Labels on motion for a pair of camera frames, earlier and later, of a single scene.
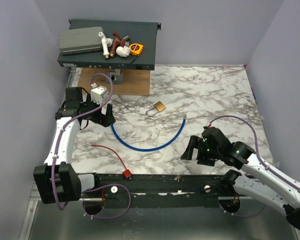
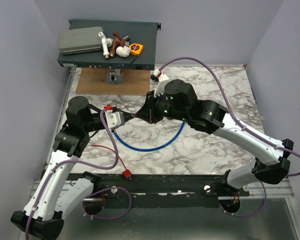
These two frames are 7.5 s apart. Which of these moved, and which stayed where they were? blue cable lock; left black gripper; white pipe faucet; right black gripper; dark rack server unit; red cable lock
Moved: left black gripper; right black gripper
Stayed: white pipe faucet; dark rack server unit; blue cable lock; red cable lock
